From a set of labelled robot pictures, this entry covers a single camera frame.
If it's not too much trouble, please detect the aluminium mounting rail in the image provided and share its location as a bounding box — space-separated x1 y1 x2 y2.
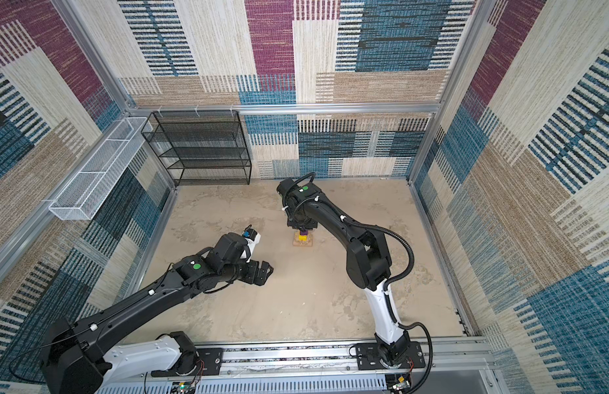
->
111 336 497 394

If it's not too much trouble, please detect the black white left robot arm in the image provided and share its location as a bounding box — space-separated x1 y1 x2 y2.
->
39 228 273 393

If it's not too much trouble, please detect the plain wood block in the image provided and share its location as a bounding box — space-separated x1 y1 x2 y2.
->
293 238 313 247

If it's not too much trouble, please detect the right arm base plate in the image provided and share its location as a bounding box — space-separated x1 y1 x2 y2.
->
349 341 427 370

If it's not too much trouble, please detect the white wire mesh basket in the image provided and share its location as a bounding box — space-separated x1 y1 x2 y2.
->
48 118 147 221

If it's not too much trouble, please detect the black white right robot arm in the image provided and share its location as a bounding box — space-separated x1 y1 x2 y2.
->
276 177 410 367

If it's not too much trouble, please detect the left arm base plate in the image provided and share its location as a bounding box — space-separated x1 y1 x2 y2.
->
190 347 224 377

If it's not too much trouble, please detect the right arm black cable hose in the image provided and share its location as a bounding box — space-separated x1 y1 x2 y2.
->
281 171 434 390

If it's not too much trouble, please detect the black wire mesh shelf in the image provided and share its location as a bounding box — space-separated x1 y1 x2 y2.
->
141 110 252 186

